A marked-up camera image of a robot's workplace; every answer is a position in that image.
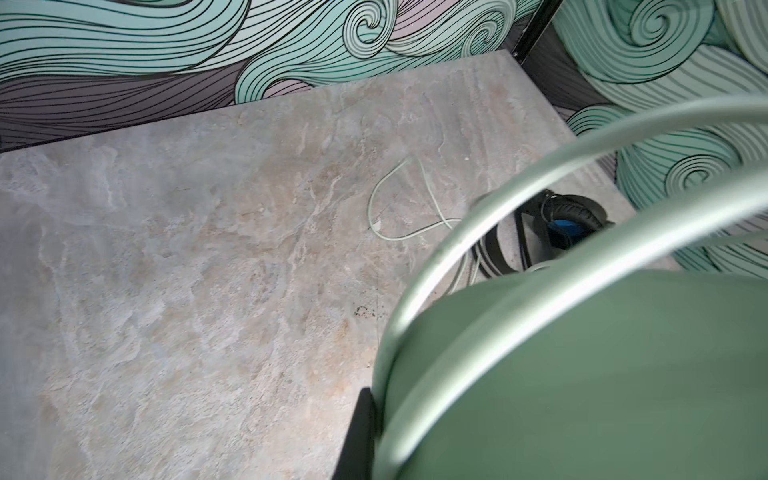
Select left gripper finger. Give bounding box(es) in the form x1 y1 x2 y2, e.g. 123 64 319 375
331 387 377 480

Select mint green headphones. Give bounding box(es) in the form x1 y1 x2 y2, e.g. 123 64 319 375
368 95 767 479

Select black headphones with blue band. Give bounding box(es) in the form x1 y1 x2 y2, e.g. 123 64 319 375
471 189 614 279

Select black frame post right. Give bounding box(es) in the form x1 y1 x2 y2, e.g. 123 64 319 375
512 0 563 65

